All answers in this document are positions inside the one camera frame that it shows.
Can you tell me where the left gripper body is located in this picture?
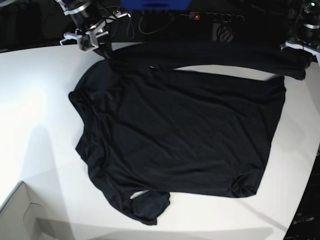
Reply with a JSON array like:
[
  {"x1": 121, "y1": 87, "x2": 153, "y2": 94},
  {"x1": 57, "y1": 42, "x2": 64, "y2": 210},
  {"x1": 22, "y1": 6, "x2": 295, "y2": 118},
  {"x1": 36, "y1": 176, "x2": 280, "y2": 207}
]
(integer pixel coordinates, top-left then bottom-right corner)
[{"x1": 280, "y1": 37, "x2": 320, "y2": 57}]

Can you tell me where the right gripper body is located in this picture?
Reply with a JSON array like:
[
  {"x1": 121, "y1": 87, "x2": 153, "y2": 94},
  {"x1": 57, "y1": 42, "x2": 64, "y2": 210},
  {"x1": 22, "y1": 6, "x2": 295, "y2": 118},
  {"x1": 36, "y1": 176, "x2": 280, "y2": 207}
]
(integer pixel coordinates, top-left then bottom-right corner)
[{"x1": 59, "y1": 10, "x2": 132, "y2": 46}]

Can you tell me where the black t-shirt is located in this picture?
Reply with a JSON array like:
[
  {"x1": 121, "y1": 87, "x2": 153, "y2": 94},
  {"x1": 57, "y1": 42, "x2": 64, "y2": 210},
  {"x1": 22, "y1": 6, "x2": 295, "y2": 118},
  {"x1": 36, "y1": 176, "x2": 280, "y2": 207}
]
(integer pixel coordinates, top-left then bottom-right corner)
[{"x1": 68, "y1": 42, "x2": 310, "y2": 226}]

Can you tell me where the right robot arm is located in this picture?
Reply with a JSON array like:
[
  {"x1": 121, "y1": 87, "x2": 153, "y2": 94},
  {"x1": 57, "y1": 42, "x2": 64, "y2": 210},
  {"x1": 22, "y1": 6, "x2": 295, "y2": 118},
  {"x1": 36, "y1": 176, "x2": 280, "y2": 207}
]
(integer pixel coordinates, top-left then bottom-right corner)
[{"x1": 57, "y1": 0, "x2": 132, "y2": 59}]

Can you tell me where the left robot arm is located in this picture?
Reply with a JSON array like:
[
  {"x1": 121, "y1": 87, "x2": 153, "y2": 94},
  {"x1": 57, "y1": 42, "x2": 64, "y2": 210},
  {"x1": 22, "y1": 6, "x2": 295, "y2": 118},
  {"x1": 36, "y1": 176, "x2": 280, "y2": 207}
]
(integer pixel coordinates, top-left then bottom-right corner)
[{"x1": 280, "y1": 0, "x2": 320, "y2": 62}]

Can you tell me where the blue plastic bin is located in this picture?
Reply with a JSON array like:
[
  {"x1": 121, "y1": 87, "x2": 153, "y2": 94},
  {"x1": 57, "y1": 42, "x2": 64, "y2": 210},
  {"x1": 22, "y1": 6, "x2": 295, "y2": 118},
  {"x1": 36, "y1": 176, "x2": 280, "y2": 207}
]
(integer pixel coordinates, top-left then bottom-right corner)
[{"x1": 120, "y1": 0, "x2": 191, "y2": 10}]

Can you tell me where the black power strip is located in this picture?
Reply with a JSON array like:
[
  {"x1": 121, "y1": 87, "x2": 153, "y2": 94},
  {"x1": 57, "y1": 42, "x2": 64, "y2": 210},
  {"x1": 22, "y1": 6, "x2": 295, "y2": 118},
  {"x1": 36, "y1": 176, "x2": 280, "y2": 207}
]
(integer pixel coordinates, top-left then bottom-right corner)
[{"x1": 188, "y1": 11, "x2": 245, "y2": 22}]

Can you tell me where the white cardboard box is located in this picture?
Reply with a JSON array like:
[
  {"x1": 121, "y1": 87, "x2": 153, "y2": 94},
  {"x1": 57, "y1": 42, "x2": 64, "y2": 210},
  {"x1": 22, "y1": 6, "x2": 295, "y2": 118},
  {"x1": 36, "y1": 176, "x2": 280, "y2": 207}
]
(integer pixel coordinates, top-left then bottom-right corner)
[{"x1": 0, "y1": 181, "x2": 75, "y2": 240}]

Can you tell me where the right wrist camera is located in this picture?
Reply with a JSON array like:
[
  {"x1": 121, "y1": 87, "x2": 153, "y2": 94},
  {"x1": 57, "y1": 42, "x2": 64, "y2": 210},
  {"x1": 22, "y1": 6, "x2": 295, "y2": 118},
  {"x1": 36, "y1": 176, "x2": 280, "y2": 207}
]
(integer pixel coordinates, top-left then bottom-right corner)
[{"x1": 77, "y1": 35, "x2": 99, "y2": 52}]

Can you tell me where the grey looped cable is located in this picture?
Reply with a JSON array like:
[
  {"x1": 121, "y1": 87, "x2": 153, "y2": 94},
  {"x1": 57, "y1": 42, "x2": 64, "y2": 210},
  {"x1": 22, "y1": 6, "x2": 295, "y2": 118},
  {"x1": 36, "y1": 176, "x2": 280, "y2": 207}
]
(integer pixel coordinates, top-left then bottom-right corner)
[{"x1": 126, "y1": 9, "x2": 176, "y2": 36}]

